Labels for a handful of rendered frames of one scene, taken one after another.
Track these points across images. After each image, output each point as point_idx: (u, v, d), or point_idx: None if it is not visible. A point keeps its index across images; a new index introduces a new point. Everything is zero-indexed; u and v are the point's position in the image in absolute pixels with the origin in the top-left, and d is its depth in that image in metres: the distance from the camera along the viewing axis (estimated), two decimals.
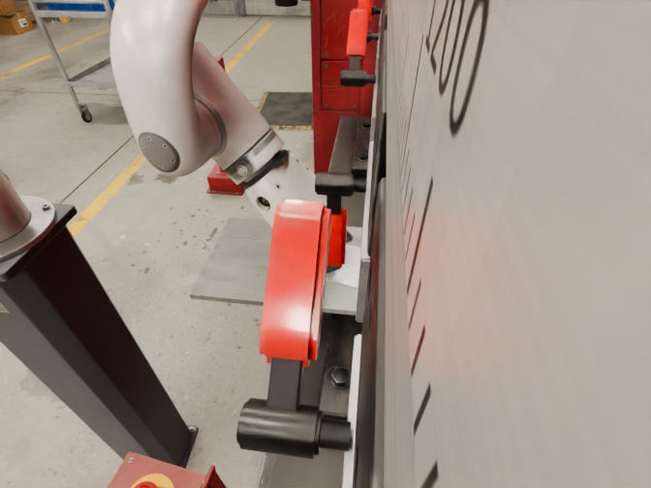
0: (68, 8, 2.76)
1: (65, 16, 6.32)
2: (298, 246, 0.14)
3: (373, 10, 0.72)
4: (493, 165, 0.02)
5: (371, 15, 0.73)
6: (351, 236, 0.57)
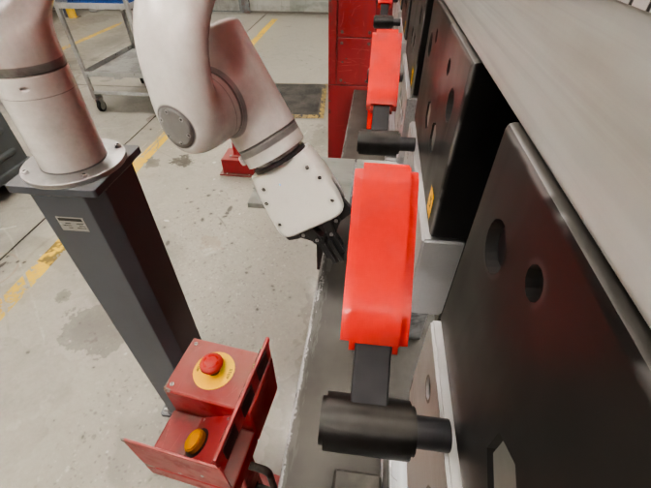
0: (86, 0, 2.89)
1: (74, 13, 6.45)
2: (387, 47, 0.27)
3: None
4: None
5: None
6: (339, 259, 0.54)
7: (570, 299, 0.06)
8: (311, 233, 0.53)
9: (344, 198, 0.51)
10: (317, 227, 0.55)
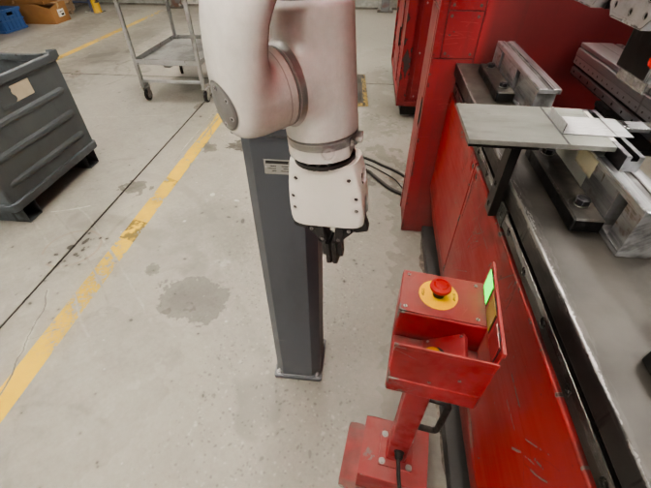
0: None
1: (99, 7, 6.50)
2: None
3: None
4: None
5: None
6: None
7: None
8: None
9: (294, 213, 0.52)
10: (335, 231, 0.52)
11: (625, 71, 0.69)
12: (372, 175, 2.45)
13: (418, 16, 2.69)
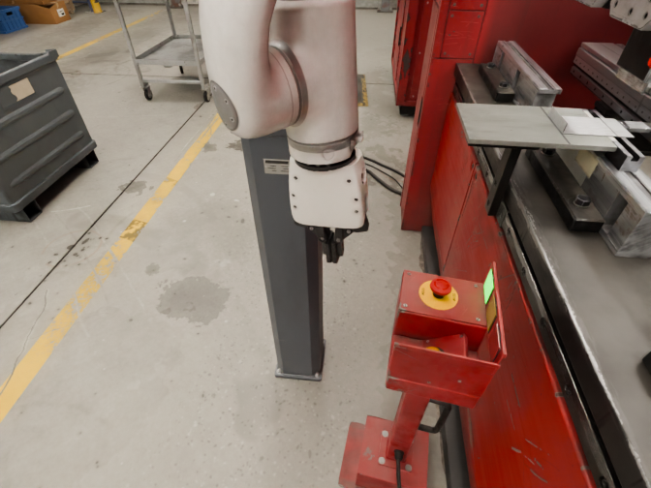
0: None
1: (99, 7, 6.50)
2: None
3: None
4: None
5: None
6: None
7: None
8: None
9: (294, 213, 0.52)
10: (335, 231, 0.52)
11: (625, 71, 0.69)
12: (372, 175, 2.45)
13: (418, 16, 2.69)
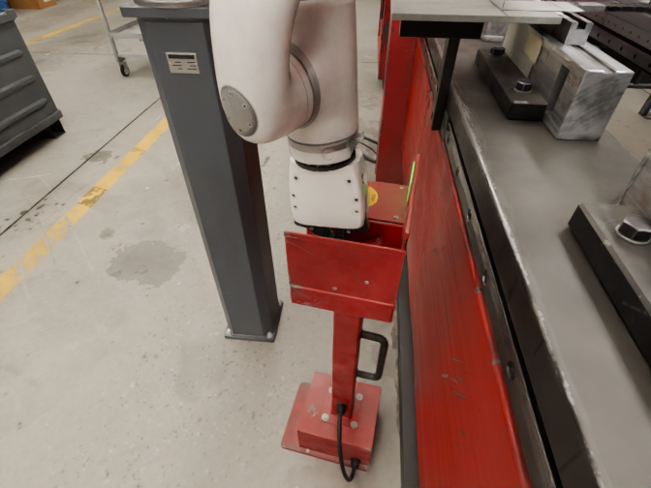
0: None
1: None
2: None
3: None
4: None
5: None
6: None
7: None
8: None
9: (294, 213, 0.52)
10: (335, 231, 0.52)
11: None
12: None
13: None
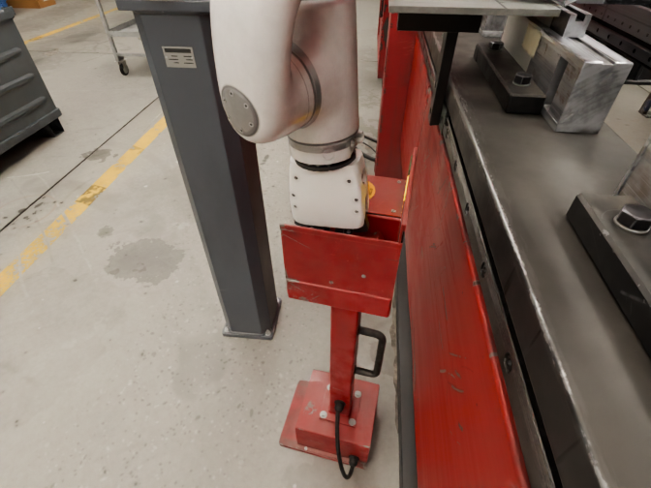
0: None
1: None
2: None
3: None
4: None
5: None
6: None
7: None
8: None
9: (294, 213, 0.52)
10: (335, 231, 0.52)
11: None
12: None
13: None
